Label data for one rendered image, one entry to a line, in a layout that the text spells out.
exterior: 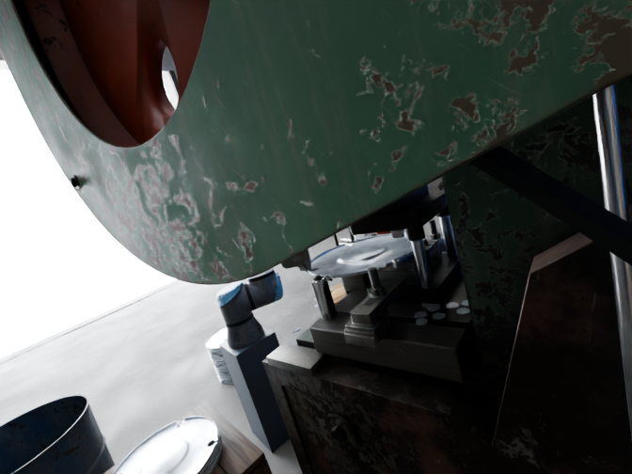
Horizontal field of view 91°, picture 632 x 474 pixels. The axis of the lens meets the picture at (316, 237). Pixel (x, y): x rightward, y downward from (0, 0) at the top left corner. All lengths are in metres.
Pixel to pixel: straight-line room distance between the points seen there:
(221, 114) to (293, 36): 0.09
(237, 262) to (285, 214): 0.09
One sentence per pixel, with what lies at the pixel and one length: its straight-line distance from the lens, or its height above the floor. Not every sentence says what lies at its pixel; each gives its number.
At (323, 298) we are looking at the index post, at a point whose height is 0.76.
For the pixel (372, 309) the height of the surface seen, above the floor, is 0.75.
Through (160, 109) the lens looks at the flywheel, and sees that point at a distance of 0.52.
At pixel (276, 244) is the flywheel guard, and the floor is 0.96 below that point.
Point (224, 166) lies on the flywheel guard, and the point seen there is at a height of 1.03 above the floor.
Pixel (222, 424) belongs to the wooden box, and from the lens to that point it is 1.17.
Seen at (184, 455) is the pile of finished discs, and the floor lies 0.39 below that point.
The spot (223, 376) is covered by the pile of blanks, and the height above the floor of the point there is 0.05.
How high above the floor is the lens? 1.00
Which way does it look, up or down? 10 degrees down
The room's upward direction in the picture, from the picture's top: 17 degrees counter-clockwise
